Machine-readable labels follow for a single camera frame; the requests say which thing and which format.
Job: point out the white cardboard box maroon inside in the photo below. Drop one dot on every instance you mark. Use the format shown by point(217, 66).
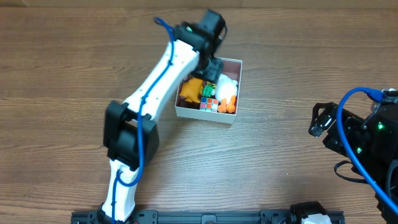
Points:
point(233, 69)

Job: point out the multicoloured puzzle cube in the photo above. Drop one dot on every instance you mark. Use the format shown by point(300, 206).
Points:
point(209, 105)

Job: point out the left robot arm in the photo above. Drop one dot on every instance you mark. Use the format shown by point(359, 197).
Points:
point(130, 128)

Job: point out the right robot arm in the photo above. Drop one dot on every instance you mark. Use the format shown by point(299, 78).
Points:
point(383, 167)

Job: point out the orange dinosaur toy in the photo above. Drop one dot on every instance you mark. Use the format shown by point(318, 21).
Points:
point(191, 90)

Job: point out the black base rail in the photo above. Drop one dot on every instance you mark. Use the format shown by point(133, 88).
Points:
point(307, 212)

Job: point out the white plush duck toy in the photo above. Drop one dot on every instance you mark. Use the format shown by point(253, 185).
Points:
point(226, 93)

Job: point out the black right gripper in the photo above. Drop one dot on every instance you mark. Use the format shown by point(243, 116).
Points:
point(330, 128)

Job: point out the green round lid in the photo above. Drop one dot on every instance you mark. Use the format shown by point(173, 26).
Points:
point(208, 91)

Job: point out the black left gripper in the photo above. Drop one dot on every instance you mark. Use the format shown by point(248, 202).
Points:
point(212, 72)

